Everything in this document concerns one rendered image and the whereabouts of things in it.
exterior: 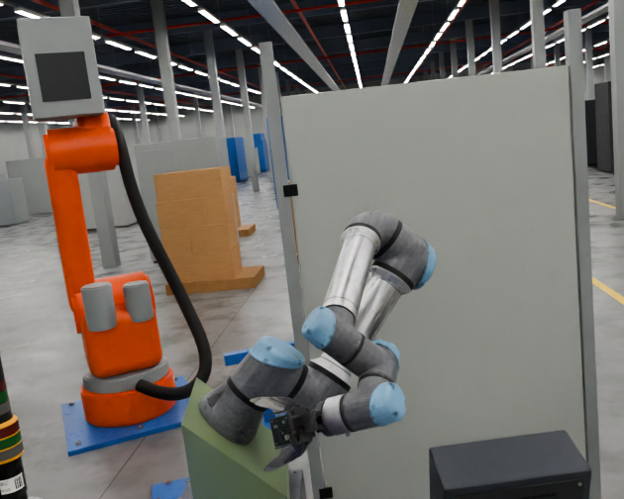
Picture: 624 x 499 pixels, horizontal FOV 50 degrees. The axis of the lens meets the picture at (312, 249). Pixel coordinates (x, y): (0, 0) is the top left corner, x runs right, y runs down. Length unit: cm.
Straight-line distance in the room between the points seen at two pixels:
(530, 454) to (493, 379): 157
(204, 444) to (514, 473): 63
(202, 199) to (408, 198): 635
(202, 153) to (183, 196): 257
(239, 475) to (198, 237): 749
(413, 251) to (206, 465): 68
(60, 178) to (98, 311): 93
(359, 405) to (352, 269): 31
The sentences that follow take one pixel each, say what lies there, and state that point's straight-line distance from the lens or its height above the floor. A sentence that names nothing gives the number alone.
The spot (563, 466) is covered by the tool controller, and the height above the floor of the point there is 123.
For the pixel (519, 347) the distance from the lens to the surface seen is 284.
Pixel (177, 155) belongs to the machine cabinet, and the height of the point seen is 179.
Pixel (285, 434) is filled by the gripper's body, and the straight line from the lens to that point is 138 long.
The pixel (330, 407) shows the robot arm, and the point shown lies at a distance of 133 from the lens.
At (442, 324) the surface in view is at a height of 105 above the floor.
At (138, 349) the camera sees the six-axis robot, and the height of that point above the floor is 54.
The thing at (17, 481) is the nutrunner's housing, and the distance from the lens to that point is 88.
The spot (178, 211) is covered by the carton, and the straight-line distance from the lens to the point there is 889.
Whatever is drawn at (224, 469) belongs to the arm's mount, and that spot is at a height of 116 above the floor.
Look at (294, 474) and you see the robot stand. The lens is 179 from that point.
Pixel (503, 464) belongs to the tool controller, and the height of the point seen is 124.
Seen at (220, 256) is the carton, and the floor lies 43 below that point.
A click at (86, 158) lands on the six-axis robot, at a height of 187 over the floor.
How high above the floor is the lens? 184
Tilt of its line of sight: 9 degrees down
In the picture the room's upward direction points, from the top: 6 degrees counter-clockwise
